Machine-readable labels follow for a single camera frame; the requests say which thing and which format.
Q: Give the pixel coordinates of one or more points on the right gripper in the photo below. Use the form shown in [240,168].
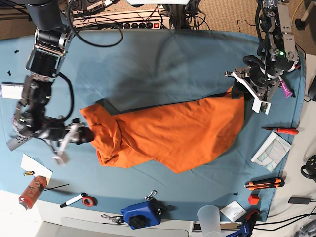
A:
[58,137]

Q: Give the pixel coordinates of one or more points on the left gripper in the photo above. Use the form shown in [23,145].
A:
[252,84]

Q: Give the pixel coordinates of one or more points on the orange t-shirt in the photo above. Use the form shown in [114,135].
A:
[180,136]

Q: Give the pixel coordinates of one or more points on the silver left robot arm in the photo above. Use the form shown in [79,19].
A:
[276,54]

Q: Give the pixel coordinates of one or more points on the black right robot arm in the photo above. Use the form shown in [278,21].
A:
[52,40]

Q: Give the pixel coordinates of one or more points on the purple glue tube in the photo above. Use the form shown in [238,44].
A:
[287,91]

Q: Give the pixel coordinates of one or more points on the black white marker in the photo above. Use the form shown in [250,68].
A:
[73,200]

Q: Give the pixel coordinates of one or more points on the red screwdriver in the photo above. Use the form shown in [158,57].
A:
[281,130]

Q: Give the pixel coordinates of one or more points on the grey remote control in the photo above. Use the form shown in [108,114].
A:
[17,141]

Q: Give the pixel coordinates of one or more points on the red tape roll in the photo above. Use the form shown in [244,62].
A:
[88,201]

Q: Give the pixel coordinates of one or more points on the white paper booklet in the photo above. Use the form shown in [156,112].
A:
[272,151]

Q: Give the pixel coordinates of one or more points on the AA battery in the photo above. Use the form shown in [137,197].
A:
[28,173]

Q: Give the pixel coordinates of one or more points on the white box with barcode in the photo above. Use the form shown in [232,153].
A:
[11,90]

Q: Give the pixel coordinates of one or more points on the silver carabiner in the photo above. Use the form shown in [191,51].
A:
[151,195]

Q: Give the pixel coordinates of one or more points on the orange black utility knife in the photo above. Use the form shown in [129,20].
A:
[265,184]

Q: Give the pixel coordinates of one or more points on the blue plastic device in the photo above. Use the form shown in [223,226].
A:
[143,215]

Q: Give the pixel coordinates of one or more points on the red cube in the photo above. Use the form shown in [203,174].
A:
[253,199]

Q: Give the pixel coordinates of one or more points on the small white note card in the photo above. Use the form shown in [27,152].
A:
[233,211]

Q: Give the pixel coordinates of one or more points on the power strip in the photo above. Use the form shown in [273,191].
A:
[88,24]

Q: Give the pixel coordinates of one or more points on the translucent plastic cup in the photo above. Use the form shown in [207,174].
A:
[209,219]

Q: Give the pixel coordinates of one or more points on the blue clamp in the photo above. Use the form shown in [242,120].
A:
[246,228]

